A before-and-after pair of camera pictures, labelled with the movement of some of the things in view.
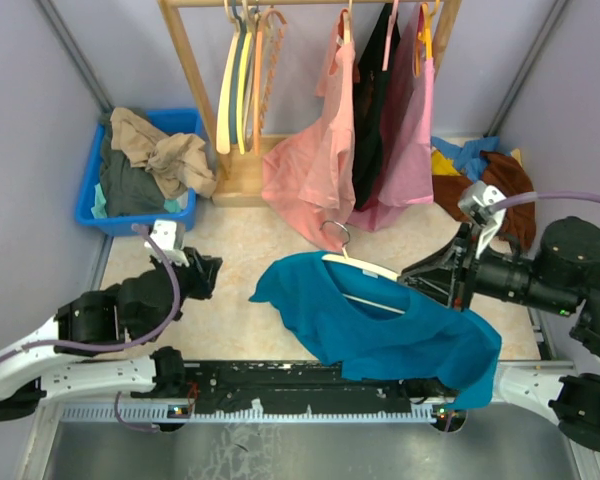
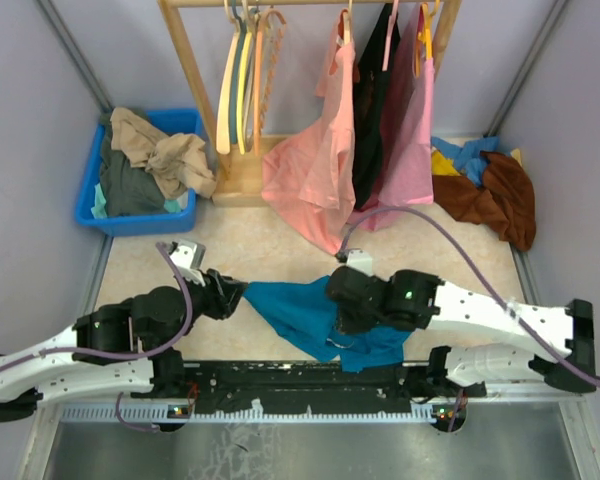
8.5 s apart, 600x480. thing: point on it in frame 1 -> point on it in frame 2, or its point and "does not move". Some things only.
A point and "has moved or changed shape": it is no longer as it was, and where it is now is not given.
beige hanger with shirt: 344,25 does not move
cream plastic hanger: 370,303 has moved or changed shape
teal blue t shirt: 367,323 has moved or changed shape
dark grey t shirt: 129,188 does not move
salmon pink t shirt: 310,177 does not move
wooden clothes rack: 239,167 does not move
